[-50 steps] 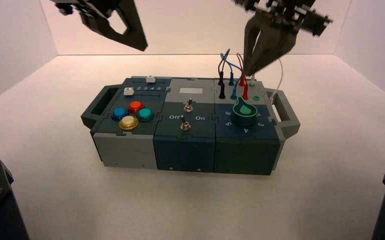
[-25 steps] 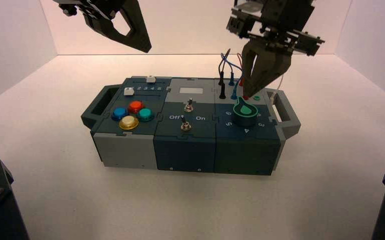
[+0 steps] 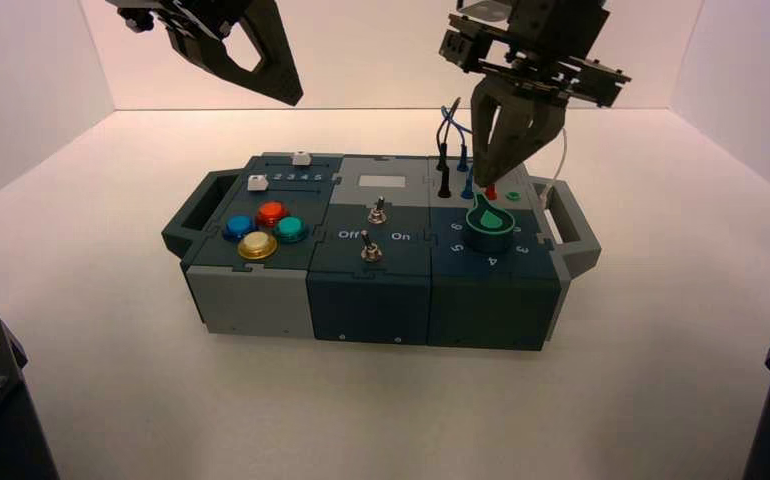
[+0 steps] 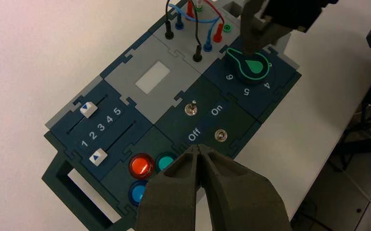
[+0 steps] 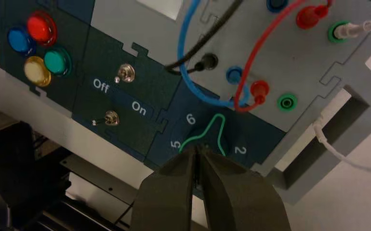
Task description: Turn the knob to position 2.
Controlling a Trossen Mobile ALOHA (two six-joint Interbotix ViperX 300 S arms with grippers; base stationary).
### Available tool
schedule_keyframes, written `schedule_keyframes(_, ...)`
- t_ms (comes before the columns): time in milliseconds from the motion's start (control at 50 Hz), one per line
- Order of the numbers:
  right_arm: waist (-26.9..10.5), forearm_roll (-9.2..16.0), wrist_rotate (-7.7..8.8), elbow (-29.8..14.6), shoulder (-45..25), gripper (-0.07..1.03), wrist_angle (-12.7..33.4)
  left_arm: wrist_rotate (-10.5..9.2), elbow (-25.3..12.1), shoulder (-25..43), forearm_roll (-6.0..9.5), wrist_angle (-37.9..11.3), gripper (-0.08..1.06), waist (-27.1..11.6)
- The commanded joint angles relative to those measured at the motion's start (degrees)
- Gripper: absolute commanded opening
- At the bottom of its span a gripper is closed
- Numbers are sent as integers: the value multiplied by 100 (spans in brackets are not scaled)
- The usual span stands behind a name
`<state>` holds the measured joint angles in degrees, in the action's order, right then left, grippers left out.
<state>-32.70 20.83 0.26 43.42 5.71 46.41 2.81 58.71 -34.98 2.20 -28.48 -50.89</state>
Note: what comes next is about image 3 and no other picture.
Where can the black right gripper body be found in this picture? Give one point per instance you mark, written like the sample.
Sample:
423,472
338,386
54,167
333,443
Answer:
557,40

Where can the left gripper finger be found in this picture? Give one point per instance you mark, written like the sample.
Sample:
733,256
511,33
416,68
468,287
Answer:
279,46
226,63

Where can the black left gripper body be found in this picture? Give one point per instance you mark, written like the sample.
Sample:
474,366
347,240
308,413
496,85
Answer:
186,10

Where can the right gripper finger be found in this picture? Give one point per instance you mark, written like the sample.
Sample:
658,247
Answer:
488,132
537,136

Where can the black knob with green pointer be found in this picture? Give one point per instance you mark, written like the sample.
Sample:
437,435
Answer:
489,233

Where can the green banana socket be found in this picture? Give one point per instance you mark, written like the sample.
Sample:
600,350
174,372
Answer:
512,196

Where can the white slider cap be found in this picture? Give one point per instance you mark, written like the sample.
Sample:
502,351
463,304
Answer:
257,183
301,159

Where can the pale rectangular display window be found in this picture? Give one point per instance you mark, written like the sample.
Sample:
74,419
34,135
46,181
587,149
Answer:
381,183

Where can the orange round push button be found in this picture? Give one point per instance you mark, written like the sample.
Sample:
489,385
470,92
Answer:
271,213

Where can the blue round push button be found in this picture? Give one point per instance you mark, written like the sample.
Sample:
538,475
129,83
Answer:
239,228

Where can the teal round push button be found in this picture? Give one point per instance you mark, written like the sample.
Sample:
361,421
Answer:
291,230

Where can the yellow round push button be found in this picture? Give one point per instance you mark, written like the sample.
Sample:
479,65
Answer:
257,246

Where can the dark teal grey control box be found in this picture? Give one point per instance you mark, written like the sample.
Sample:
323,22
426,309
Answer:
365,298

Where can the metal toggle switch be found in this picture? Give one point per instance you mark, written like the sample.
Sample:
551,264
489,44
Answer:
371,252
378,213

